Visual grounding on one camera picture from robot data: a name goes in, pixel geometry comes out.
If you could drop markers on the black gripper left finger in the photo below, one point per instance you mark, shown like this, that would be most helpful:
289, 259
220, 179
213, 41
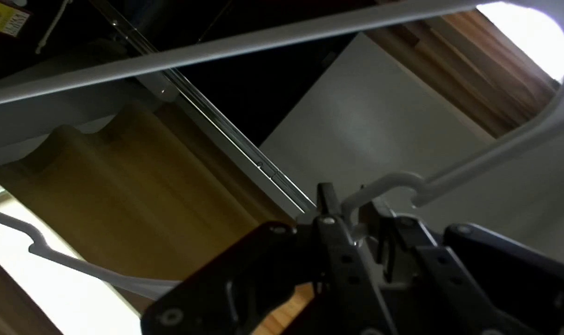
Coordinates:
356, 302

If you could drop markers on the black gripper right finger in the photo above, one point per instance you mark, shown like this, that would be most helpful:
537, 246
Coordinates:
449, 298

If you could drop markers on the white plastic coat hanger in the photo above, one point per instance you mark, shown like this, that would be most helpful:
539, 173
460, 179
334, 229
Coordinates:
548, 123

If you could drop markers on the silver clothes rack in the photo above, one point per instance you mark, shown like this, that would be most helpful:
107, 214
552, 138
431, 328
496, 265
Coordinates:
230, 140

